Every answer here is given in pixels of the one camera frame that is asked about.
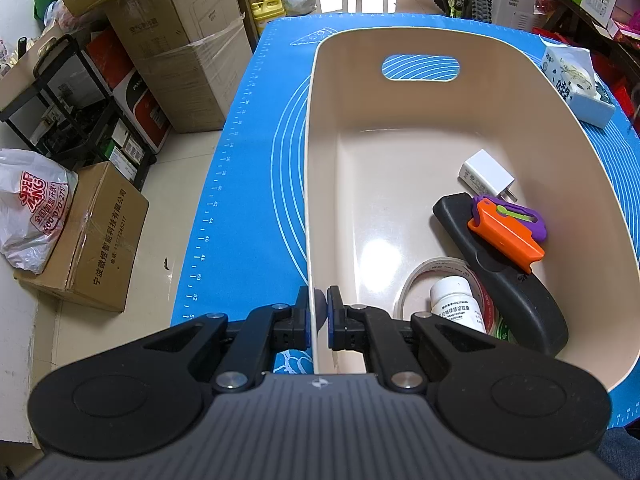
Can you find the clear tape roll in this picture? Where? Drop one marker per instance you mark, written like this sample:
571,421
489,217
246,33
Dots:
407,285

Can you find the orange utility knife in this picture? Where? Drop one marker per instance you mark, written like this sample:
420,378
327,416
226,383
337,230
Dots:
505,240

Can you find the large wrapped cardboard box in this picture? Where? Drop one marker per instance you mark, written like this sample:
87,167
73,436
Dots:
185,45

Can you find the green round tin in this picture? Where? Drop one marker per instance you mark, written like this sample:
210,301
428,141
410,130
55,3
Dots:
501,332

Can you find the red cloth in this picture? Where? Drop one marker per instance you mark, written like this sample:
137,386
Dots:
622,90

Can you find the person's leg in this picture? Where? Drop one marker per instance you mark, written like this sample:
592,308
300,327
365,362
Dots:
622,455

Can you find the red and white box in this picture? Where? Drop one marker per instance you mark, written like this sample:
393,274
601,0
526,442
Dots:
140,105

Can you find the blue silicone mat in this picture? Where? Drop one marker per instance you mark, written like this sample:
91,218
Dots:
260,160

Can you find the low brown cardboard box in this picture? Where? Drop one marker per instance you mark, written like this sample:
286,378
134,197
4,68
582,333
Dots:
100,240

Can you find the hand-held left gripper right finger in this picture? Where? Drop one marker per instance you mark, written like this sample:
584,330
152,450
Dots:
331,325

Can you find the white plastic bag red print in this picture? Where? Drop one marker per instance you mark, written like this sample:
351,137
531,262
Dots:
35,210

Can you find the floral tissue box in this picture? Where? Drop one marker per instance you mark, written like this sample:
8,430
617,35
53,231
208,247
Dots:
575,85

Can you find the purple folding tool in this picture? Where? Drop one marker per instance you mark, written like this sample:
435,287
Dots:
537,225

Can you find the beige plastic bin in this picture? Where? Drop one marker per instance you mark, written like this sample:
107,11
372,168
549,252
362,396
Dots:
375,185

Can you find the white pill bottle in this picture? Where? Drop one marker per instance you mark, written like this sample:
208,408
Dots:
457,305

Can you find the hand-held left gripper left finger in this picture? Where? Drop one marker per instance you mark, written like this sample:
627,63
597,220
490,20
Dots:
304,325

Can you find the white charger plug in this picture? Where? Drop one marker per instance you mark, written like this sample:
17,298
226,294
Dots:
482,172

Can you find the black metal shelf rack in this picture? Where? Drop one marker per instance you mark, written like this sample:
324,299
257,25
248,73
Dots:
65,105

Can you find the small green white box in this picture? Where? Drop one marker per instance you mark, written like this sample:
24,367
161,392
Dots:
122,152

